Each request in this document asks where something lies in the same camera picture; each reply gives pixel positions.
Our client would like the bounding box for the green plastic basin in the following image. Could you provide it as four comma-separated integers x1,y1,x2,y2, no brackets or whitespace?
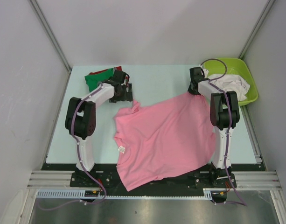
202,57,258,106

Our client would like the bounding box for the pink t shirt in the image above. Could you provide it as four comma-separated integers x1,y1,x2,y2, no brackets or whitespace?
114,93,216,191

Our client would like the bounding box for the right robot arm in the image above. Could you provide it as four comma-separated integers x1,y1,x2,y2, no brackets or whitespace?
188,67,240,188

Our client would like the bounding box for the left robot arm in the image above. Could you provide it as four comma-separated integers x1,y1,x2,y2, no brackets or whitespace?
65,68,133,187

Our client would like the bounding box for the folded red t shirt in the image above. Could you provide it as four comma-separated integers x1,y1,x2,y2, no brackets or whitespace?
89,66,122,75

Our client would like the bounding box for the folded green t shirt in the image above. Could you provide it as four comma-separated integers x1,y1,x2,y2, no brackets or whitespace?
84,69,114,92

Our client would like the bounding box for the white t shirt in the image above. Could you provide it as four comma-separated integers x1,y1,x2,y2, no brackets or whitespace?
203,69,250,101

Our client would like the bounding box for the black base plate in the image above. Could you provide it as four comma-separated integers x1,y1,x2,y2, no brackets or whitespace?
41,163,266,194

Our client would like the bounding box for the right aluminium frame post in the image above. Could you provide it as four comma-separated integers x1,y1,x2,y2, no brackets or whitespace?
238,0,278,61

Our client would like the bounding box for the aluminium frame post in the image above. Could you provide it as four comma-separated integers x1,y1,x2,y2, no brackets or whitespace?
238,0,278,61
28,0,72,73

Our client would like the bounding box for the left aluminium frame post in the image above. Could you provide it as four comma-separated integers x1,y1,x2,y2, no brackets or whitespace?
28,0,72,73

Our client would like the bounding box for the slotted cable duct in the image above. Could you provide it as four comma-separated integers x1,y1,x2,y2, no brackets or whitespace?
36,188,230,200

